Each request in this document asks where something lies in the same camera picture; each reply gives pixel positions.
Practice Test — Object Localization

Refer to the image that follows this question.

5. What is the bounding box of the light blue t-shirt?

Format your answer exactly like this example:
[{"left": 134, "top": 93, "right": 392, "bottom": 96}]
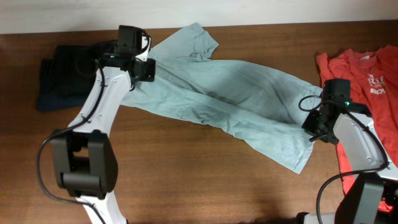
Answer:
[{"left": 122, "top": 23, "right": 322, "bottom": 173}]

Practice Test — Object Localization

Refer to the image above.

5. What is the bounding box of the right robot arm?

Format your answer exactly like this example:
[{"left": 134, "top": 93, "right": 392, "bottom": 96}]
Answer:
[{"left": 295, "top": 78, "right": 397, "bottom": 224}]

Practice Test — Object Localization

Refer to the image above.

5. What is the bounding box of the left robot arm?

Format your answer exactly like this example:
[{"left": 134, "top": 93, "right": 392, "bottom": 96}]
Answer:
[{"left": 44, "top": 25, "right": 155, "bottom": 223}]

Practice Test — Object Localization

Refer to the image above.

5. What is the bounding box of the red t-shirt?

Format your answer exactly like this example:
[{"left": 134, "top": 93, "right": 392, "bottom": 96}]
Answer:
[{"left": 315, "top": 45, "right": 398, "bottom": 214}]

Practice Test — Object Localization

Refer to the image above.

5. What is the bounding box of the folded dark navy garment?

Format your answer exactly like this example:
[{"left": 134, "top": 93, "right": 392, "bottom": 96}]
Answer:
[{"left": 35, "top": 41, "right": 115, "bottom": 111}]

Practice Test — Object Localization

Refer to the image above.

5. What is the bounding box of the left black camera cable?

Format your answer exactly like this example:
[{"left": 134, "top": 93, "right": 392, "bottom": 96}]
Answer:
[{"left": 36, "top": 29, "right": 153, "bottom": 224}]

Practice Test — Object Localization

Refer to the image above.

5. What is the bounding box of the black camera cable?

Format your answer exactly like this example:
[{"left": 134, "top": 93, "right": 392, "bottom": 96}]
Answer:
[
  {"left": 298, "top": 94, "right": 390, "bottom": 224},
  {"left": 36, "top": 29, "right": 153, "bottom": 224}
]

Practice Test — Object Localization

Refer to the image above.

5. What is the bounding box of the right black camera cable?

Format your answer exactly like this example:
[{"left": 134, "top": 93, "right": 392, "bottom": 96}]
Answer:
[{"left": 298, "top": 94, "right": 390, "bottom": 224}]

